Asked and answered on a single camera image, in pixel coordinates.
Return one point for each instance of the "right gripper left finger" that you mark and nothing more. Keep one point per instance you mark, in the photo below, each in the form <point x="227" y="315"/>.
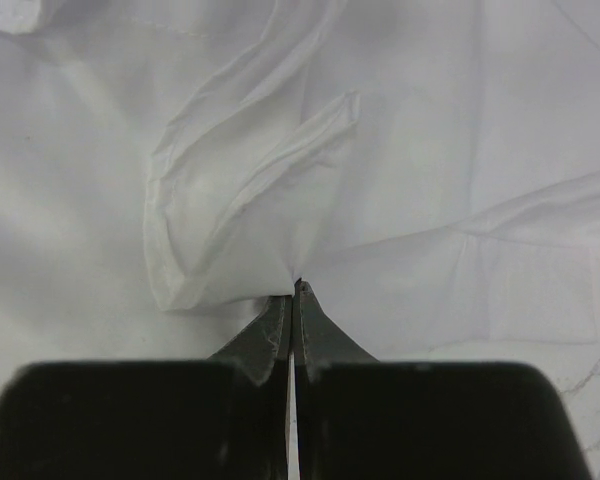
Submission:
<point x="224" y="417"/>

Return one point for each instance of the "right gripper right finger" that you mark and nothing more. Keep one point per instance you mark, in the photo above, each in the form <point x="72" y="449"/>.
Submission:
<point x="360" y="418"/>

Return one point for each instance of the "white long sleeve shirt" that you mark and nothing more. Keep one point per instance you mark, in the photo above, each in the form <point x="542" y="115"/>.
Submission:
<point x="431" y="167"/>

